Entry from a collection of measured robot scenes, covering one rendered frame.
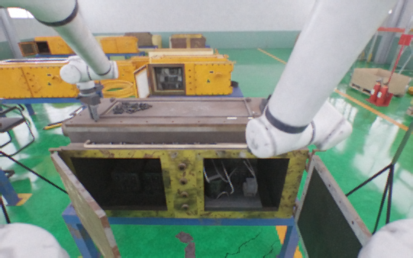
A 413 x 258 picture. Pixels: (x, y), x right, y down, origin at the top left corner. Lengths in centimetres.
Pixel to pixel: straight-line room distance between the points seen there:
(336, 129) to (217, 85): 341
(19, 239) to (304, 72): 42
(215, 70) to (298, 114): 343
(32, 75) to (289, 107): 471
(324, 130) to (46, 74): 452
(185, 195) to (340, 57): 123
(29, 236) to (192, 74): 362
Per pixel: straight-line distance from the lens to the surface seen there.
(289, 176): 140
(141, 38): 1276
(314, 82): 35
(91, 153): 139
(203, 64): 375
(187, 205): 149
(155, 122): 125
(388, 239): 33
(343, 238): 110
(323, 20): 33
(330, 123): 52
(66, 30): 76
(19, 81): 497
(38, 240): 33
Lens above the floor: 189
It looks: 28 degrees down
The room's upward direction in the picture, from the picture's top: 1 degrees counter-clockwise
